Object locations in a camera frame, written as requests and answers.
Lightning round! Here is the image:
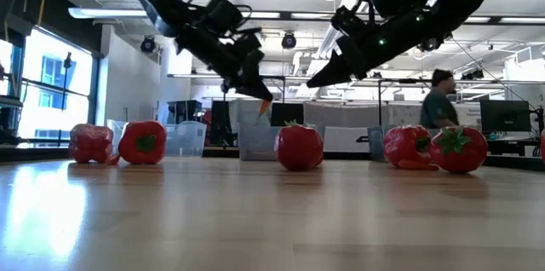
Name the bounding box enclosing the black light stand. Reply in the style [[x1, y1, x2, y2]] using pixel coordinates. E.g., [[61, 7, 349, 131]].
[[61, 51, 74, 112]]

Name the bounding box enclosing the red tomato green calyx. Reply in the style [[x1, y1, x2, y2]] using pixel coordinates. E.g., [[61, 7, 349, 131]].
[[428, 124, 489, 175], [273, 119, 324, 172]]

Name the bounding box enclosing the white board panel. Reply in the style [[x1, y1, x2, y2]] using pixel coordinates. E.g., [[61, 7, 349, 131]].
[[323, 126, 370, 153]]

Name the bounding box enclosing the black metal workstation frame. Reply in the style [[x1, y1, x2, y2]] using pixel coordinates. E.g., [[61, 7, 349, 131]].
[[221, 73, 444, 130]]

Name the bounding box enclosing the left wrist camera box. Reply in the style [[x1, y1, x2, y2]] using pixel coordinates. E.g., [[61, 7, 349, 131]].
[[199, 0, 244, 29]]

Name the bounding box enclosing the black aluminium table frame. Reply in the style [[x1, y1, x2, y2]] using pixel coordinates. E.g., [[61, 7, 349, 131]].
[[0, 145, 545, 173]]

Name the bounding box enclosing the person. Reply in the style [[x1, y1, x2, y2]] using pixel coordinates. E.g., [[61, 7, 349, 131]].
[[419, 68, 461, 130]]

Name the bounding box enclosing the clear plastic bin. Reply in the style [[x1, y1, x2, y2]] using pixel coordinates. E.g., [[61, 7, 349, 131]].
[[106, 118, 208, 159]]

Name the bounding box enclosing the black computer monitor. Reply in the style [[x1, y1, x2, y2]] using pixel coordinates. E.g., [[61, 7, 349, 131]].
[[210, 100, 234, 147], [479, 100, 532, 134], [270, 102, 305, 127]]

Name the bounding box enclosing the black ceiling dome camera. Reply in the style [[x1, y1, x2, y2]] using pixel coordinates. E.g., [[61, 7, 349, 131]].
[[280, 32, 298, 50]]

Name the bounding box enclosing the grey fabric partition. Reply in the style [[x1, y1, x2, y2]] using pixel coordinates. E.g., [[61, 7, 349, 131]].
[[303, 101, 425, 130]]

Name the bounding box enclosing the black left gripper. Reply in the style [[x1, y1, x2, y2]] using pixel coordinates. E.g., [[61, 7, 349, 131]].
[[175, 27, 274, 101]]

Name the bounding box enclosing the crinkled red bell pepper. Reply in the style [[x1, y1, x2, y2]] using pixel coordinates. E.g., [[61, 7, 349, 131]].
[[68, 123, 115, 164]]

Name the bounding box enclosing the long ceiling light bar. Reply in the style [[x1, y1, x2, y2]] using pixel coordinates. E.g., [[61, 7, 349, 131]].
[[67, 7, 148, 20], [249, 10, 282, 20]]

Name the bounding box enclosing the grey translucent plastic bin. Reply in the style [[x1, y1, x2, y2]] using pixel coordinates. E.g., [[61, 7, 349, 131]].
[[237, 122, 331, 162], [367, 124, 446, 164]]

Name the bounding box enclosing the red bell pepper green stem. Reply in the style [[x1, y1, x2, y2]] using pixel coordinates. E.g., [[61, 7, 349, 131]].
[[118, 120, 168, 165]]

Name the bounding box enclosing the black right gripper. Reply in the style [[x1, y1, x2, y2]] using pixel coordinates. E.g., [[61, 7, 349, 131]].
[[306, 5, 427, 89]]

